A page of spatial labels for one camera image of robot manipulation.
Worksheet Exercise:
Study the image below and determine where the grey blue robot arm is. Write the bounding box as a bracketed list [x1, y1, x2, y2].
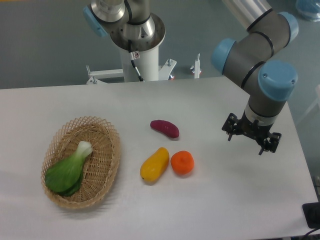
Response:
[83, 0, 299, 153]

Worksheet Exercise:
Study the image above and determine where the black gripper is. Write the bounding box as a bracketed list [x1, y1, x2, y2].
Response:
[221, 113, 282, 156]

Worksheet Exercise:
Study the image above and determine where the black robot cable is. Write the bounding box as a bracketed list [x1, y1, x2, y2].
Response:
[127, 39, 146, 82]

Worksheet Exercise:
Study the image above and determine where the blue plastic bag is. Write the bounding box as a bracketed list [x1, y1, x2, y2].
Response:
[295, 0, 320, 22]

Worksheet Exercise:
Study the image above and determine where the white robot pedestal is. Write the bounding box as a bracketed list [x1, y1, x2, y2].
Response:
[85, 47, 203, 85]

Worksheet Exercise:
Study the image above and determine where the black device at edge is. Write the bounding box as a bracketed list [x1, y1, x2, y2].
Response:
[302, 202, 320, 229]

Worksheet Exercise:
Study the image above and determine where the purple sweet potato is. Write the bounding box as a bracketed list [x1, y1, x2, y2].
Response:
[150, 120, 180, 139]

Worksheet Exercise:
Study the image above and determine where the woven wicker basket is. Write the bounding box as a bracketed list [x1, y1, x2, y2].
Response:
[41, 116, 121, 209]

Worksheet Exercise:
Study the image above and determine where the yellow mango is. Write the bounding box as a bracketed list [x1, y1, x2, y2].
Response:
[140, 147, 170, 183]

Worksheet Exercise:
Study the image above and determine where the orange fruit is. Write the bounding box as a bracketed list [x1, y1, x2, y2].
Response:
[170, 150, 195, 175]

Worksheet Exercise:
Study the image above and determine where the green bok choy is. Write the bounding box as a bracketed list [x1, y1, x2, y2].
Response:
[44, 141, 93, 197]

